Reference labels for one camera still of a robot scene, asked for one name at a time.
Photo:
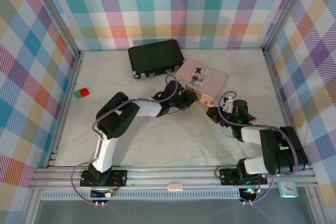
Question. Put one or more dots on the small black controller board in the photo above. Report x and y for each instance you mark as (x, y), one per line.
(102, 194)
(249, 193)

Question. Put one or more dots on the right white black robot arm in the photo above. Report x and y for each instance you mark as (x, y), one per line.
(275, 150)

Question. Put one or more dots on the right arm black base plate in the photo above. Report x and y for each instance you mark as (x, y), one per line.
(228, 176)

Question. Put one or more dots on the black hard case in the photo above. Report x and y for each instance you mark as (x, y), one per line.
(155, 56)

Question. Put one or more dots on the pink tin box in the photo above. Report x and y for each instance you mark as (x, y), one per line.
(212, 82)

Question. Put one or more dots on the aluminium frame post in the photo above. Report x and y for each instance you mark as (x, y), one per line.
(286, 11)
(56, 16)

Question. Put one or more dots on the black red triangle card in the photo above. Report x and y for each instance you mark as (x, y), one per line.
(252, 117)

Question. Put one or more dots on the red and green block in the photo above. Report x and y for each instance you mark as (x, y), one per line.
(82, 93)

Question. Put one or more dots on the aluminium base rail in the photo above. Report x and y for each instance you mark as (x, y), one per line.
(157, 178)

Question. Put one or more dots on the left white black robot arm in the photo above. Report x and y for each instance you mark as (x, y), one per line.
(105, 153)

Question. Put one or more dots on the aluminium side rail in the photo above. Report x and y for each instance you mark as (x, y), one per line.
(278, 90)
(65, 108)

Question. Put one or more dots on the pink eraser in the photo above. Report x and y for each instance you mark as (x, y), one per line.
(175, 186)

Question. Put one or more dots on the mint green alarm clock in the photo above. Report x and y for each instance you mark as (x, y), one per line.
(288, 189)

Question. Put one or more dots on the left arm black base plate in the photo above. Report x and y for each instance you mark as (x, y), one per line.
(119, 178)

